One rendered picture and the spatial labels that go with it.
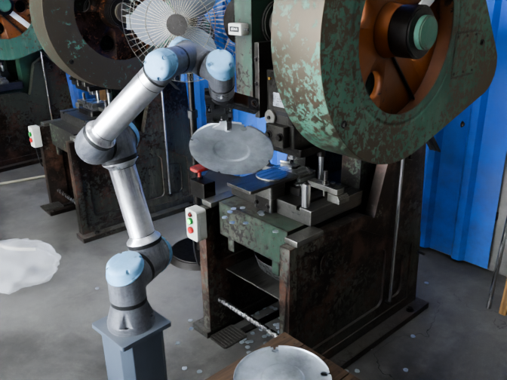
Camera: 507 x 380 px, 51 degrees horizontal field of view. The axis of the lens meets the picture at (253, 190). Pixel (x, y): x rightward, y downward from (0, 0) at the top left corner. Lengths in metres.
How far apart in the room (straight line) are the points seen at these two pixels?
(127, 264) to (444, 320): 1.57
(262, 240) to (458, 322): 1.09
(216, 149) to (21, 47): 3.09
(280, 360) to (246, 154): 0.69
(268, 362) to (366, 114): 0.81
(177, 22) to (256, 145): 0.97
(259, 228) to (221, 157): 0.32
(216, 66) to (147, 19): 1.31
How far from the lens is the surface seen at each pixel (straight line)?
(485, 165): 2.96
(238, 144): 1.81
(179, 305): 2.70
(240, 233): 2.12
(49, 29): 2.93
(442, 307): 2.78
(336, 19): 1.45
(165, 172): 3.62
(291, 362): 1.73
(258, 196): 2.07
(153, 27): 2.64
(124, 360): 1.81
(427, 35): 1.70
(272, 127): 2.01
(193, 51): 1.48
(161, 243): 1.80
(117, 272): 1.68
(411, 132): 1.85
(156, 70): 1.37
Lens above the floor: 1.49
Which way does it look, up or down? 22 degrees down
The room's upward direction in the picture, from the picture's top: 1 degrees counter-clockwise
